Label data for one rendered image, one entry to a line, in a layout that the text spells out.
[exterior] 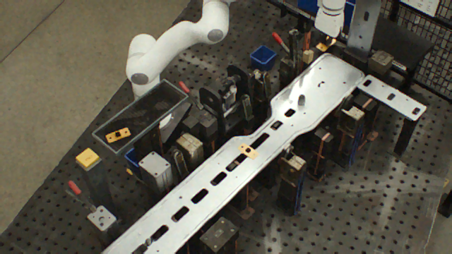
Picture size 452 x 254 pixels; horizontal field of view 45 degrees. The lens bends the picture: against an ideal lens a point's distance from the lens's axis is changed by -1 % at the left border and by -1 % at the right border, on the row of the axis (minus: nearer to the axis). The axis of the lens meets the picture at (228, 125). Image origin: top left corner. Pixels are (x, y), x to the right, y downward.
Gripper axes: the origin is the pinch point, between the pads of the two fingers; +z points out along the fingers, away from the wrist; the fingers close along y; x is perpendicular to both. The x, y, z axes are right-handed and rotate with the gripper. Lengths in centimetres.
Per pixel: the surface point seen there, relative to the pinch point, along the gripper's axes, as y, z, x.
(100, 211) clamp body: -19, 22, -103
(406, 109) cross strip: 34.9, 27.3, 14.3
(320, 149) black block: 18.1, 35.2, -21.3
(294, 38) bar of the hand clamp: -15.7, 10.0, 1.4
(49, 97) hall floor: -174, 128, -44
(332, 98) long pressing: 8.6, 27.5, -1.2
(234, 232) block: 20, 25, -77
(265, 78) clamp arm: -15.3, 18.9, -18.0
